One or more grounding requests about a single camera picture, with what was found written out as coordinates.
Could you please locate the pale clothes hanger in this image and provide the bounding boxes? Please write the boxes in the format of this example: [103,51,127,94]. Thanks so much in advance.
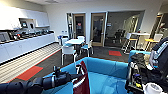
[75,63,83,76]

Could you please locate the white plastic chair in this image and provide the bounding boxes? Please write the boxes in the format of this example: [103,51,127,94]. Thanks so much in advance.
[76,35,87,43]
[60,44,78,66]

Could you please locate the large blue sofa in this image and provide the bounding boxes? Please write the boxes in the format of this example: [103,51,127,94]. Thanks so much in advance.
[42,56,135,94]

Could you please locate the white chair blue seat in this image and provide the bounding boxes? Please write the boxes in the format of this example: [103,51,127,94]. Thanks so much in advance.
[80,39,95,58]

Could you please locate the white square table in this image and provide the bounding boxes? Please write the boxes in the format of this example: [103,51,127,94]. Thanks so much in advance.
[64,38,85,56]

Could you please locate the wooden glass door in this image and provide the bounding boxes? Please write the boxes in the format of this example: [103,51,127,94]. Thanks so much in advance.
[72,13,87,46]
[89,12,108,48]

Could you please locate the white kitchen counter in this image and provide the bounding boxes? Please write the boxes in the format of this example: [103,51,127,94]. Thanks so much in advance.
[0,32,56,65]

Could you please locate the small blue sofa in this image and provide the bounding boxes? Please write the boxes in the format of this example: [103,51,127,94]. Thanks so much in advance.
[127,49,153,65]

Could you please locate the white bar stool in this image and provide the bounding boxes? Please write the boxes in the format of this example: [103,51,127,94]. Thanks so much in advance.
[121,32,139,55]

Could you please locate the black bag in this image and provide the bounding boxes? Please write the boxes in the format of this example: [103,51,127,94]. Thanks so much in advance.
[129,52,148,69]

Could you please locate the dark coffee machine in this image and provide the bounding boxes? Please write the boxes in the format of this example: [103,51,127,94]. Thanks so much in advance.
[19,19,30,30]

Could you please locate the white upper kitchen cabinets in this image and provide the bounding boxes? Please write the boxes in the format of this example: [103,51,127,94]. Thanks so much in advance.
[0,5,51,32]

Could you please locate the white high table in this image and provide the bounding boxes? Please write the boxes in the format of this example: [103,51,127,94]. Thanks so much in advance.
[131,31,152,51]

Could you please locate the grey microwave oven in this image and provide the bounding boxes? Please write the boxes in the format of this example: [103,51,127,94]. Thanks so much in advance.
[0,31,12,43]

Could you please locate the yellow bar stool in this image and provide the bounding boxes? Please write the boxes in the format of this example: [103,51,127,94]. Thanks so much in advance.
[143,33,164,52]

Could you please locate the person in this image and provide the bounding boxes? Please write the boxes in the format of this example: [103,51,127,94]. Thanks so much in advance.
[147,35,168,74]

